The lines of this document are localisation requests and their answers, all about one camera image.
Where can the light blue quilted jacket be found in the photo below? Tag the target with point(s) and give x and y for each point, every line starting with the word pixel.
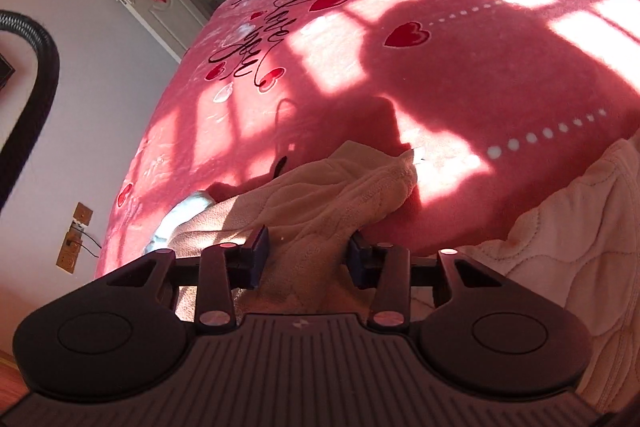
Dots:
pixel 187 207

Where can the gold wall socket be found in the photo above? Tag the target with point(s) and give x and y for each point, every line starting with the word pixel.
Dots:
pixel 69 254
pixel 82 214

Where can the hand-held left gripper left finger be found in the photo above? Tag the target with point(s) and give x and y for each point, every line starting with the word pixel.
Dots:
pixel 260 257

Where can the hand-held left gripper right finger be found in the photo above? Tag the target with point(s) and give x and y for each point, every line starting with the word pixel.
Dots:
pixel 356 262

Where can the red heart print blanket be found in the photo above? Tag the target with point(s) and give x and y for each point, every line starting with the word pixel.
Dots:
pixel 450 72

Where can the black wall television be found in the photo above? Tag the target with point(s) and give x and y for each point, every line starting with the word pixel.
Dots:
pixel 5 72

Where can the pink quilted garment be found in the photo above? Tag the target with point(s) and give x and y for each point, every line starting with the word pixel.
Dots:
pixel 325 207

